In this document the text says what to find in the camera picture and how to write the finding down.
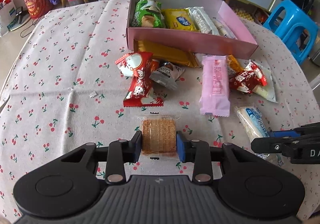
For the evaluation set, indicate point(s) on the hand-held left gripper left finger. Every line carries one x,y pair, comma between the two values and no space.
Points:
137,145

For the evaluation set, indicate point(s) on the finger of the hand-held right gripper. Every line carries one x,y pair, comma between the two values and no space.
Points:
278,134
265,144

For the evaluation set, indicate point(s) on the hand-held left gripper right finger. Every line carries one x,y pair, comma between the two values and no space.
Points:
181,147

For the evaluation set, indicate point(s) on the clear-wrapped brown wafer biscuits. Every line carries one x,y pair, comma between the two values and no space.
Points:
158,136

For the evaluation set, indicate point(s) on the small red snack packet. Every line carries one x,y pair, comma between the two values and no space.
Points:
246,80

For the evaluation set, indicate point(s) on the large red snack packet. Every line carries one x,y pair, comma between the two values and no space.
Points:
138,81

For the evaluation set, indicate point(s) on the pink snack packet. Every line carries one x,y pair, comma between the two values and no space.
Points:
215,86

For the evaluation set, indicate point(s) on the silver foil snack packet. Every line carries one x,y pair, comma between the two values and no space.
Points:
166,73

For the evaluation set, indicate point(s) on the small orange snack packet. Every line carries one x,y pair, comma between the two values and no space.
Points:
235,63

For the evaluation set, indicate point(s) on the pink cardboard box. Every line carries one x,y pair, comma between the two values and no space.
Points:
175,43

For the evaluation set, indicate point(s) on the yellow cracker packet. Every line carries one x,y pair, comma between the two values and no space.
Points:
178,20

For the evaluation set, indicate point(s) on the green potato chips packet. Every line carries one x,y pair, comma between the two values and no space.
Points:
147,15

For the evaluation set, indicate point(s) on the small white wrapper scrap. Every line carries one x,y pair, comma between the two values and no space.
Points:
93,94

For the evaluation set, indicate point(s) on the gold foil snack packet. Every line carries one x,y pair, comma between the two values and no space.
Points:
165,52

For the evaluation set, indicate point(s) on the cherry print tablecloth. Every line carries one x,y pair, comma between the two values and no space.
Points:
62,76

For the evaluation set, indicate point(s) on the blue plastic stool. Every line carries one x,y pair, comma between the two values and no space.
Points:
292,23

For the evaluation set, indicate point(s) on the yellow foam tray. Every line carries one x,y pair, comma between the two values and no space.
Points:
245,13

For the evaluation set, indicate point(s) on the red gift bag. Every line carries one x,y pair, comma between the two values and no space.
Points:
35,3

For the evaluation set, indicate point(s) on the black floor device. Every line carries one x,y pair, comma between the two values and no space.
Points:
19,15

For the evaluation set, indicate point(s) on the white shopping bag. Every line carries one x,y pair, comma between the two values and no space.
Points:
6,18

